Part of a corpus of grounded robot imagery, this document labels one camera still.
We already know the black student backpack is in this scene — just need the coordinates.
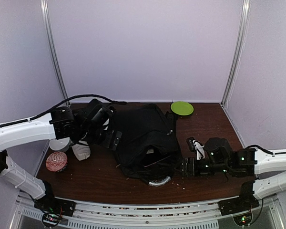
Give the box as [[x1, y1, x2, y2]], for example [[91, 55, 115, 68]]
[[109, 104, 183, 187]]

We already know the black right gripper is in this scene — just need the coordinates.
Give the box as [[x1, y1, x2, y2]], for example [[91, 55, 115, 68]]
[[172, 158, 230, 178]]

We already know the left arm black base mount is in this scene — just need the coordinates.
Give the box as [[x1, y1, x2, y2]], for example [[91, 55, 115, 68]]
[[32, 196, 76, 217]]

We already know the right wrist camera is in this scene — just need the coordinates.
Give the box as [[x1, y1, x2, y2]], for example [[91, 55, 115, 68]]
[[186, 137, 205, 160]]

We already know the aluminium frame post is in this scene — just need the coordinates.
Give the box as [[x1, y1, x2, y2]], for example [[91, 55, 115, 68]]
[[40, 0, 68, 99], [221, 0, 251, 108]]

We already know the aluminium front rail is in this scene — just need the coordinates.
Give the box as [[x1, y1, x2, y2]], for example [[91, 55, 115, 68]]
[[8, 191, 286, 229]]

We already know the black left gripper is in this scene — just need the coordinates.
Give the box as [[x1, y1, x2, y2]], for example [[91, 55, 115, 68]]
[[77, 125, 123, 151]]

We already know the right aluminium frame post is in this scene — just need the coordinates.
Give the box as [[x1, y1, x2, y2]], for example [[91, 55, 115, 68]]
[[221, 0, 251, 108]]

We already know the left aluminium frame post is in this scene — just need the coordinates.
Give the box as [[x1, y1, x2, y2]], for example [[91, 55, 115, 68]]
[[40, 0, 68, 99]]

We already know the red patterned bowl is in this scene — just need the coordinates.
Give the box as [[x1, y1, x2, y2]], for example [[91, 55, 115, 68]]
[[45, 151, 68, 173]]

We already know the green plate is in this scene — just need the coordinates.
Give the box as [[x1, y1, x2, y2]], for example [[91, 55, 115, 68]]
[[170, 101, 194, 116]]

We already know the black smartphone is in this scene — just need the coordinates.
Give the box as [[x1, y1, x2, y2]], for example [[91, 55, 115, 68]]
[[142, 148, 170, 167]]

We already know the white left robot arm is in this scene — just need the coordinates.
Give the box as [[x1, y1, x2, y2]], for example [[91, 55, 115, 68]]
[[0, 99, 122, 212]]

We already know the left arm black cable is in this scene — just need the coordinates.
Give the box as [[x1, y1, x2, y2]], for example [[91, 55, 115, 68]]
[[0, 94, 127, 129]]

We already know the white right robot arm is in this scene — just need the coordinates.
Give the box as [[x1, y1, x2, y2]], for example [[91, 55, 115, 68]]
[[180, 137, 286, 211]]

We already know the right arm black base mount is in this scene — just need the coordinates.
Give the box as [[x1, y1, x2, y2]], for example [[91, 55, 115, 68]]
[[218, 197, 260, 216]]

